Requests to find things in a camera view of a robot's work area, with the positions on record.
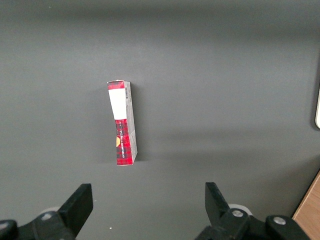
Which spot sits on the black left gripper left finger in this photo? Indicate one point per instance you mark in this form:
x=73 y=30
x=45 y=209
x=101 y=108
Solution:
x=72 y=212

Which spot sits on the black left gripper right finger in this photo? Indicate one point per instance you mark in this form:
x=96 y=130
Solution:
x=220 y=215

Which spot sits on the cream plastic tray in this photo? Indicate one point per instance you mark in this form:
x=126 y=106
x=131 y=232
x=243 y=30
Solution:
x=318 y=107

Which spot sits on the red plaid cardboard box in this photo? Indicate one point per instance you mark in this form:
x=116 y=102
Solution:
x=123 y=140

